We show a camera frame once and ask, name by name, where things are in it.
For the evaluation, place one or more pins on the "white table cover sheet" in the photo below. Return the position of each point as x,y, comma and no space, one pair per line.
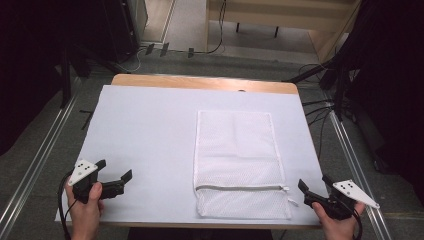
146,133

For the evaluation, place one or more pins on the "black curtain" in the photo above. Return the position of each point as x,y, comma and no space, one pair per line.
393,83
30,66

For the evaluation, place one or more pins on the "person's left hand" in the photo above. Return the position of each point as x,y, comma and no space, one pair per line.
85,213

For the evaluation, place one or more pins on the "black metal stand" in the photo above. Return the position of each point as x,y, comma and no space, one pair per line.
340,93
65,80

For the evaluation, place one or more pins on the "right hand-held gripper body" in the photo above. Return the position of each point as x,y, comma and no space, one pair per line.
338,208

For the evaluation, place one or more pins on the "wooden bench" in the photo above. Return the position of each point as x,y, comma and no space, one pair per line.
283,16

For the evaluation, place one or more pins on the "person's dark lap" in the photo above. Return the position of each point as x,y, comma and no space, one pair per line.
200,235

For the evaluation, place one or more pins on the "black cabinet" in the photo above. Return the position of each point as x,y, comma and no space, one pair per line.
123,26

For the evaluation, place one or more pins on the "metal floor rail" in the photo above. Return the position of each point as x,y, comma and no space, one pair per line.
36,160
353,160

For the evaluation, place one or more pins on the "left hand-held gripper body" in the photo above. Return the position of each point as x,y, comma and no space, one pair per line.
82,173

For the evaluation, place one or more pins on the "white mesh laundry bag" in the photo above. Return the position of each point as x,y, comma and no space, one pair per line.
236,160

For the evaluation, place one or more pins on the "person's right hand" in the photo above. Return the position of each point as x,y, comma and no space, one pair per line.
340,226

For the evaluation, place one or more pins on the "small black floor block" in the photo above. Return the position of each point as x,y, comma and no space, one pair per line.
149,49
190,52
164,49

